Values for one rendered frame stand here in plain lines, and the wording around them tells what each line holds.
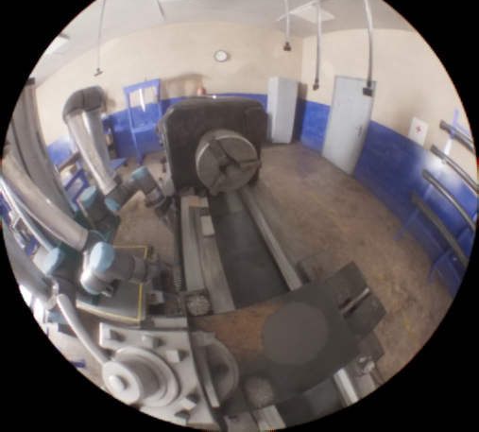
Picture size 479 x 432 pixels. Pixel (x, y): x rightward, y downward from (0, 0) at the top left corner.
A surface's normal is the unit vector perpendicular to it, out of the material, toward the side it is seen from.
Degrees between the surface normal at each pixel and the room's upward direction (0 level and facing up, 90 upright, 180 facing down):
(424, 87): 90
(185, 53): 90
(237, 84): 90
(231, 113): 90
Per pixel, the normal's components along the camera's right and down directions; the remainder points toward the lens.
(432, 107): -0.96, 0.16
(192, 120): 0.29, 0.59
